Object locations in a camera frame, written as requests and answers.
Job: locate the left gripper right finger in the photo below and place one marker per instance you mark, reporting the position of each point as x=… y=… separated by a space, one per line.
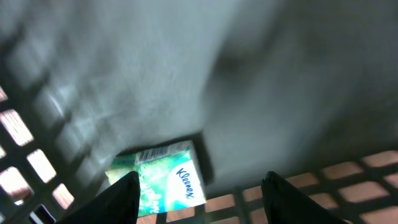
x=285 y=204

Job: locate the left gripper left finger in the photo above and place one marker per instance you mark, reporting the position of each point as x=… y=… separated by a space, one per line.
x=118 y=204

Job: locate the green Kleenex tissue packet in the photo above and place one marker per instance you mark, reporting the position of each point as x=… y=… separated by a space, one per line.
x=169 y=176

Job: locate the grey plastic basket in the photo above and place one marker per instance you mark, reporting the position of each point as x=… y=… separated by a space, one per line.
x=307 y=89

